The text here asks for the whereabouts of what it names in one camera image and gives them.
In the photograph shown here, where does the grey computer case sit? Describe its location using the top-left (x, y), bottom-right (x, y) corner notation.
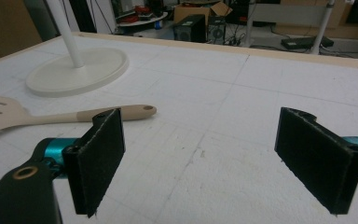
top-left (206, 16), bottom-right (227, 45)

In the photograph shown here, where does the cardboard box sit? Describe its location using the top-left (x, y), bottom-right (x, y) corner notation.
top-left (172, 1), bottom-right (233, 25)

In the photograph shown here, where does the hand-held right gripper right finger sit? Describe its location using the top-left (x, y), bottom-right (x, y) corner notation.
top-left (274, 106), bottom-right (358, 216)

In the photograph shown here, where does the black computer tower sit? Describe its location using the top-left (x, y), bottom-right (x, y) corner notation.
top-left (172, 13), bottom-right (207, 44)

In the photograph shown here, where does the white metal table frame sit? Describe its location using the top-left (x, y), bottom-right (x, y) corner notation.
top-left (245, 0), bottom-right (337, 56)

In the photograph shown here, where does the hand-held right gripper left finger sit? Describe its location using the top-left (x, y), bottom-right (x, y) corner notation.
top-left (31, 107), bottom-right (127, 218)

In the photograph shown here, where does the black power strip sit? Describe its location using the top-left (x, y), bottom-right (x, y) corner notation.
top-left (281, 35), bottom-right (335, 50)

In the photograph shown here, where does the round white table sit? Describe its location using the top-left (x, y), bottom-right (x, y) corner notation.
top-left (117, 11), bottom-right (170, 28)

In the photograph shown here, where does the white lamp stand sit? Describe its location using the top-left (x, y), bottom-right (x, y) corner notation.
top-left (25, 0), bottom-right (130, 98)

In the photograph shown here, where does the beige slotted spatula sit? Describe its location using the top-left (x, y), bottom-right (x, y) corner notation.
top-left (0, 93), bottom-right (158, 135)

